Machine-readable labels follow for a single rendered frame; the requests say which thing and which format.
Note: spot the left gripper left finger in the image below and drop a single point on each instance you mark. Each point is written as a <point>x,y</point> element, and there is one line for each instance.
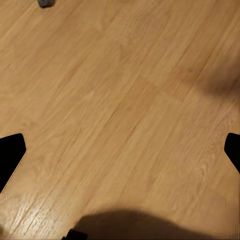
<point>12,149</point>

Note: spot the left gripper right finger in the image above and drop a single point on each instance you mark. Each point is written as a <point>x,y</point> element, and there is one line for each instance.
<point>232,149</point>

